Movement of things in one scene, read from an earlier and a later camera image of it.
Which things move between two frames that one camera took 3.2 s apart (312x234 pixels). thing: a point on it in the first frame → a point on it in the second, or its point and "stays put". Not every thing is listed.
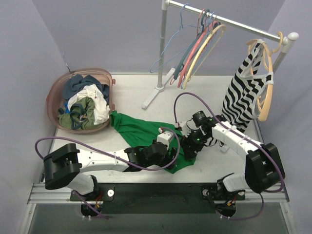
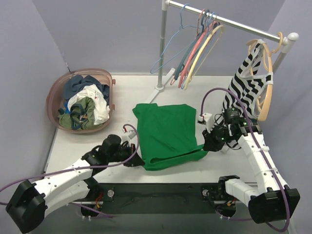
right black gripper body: (188, 148) → (211, 142)
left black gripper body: (172, 156) → (132, 154)
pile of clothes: (86, 103) stays put
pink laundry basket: (55, 100) stays put
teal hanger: (188, 47) stays put
